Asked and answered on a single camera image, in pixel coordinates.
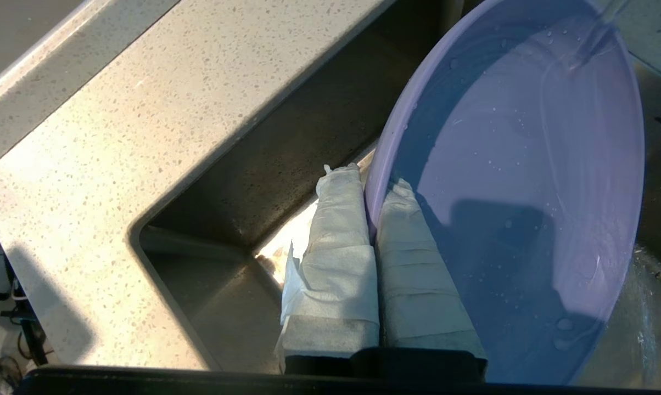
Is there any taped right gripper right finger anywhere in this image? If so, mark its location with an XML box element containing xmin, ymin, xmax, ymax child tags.
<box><xmin>374</xmin><ymin>178</ymin><xmax>488</xmax><ymax>382</ymax></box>

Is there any stainless steel sink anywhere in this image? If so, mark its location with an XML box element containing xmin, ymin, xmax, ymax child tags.
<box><xmin>128</xmin><ymin>0</ymin><xmax>661</xmax><ymax>393</ymax></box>

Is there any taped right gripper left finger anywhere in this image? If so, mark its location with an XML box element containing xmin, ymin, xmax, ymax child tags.
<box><xmin>276</xmin><ymin>163</ymin><xmax>380</xmax><ymax>375</ymax></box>

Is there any purple plastic plate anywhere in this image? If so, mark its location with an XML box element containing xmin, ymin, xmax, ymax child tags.
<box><xmin>363</xmin><ymin>0</ymin><xmax>645</xmax><ymax>386</ymax></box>

